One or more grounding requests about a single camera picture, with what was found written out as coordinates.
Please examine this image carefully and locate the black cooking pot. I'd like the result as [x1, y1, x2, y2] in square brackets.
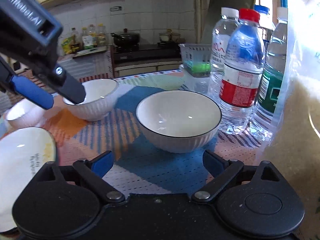
[111, 28, 140, 47]

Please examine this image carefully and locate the black gas stove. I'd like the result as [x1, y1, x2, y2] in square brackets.
[111, 42, 181, 64]

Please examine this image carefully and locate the large white ribbed bowl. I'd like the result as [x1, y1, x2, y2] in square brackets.
[136, 90, 222, 153]

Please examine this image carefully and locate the clear plastic container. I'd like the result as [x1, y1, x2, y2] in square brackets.
[179, 64, 209, 95]

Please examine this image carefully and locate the colourful patchwork tablecloth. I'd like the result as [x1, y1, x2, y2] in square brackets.
[0, 69, 273, 198]

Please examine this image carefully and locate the small white ribbed bowl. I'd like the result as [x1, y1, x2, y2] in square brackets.
[5, 99, 46, 129]

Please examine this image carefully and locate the white label water bottle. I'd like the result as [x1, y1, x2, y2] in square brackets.
[208, 7, 239, 103]

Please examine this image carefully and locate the green label water bottle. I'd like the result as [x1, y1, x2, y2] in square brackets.
[249, 7, 287, 141]

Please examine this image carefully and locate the blue cap bottle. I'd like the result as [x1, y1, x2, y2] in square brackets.
[254, 4, 275, 49]

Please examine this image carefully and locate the white plastic basket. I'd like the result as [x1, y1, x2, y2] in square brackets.
[179, 43, 212, 77]

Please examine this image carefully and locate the yellow oil bottle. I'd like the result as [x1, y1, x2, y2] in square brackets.
[71, 27, 81, 54]

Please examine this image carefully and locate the medium white ribbed bowl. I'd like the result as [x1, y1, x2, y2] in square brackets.
[63, 79, 119, 121]

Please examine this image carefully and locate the steel pot on stove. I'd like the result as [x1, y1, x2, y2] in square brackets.
[159, 29, 181, 43]

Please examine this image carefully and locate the clear bag of rice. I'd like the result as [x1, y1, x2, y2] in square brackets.
[256, 0, 319, 239]

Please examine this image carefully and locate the red label water bottle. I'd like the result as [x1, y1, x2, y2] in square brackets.
[219, 8, 265, 134]

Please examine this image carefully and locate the wooden cutting board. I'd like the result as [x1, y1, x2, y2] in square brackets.
[73, 46, 108, 58]

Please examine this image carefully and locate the white sun plate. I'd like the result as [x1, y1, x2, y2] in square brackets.
[0, 127, 57, 232]

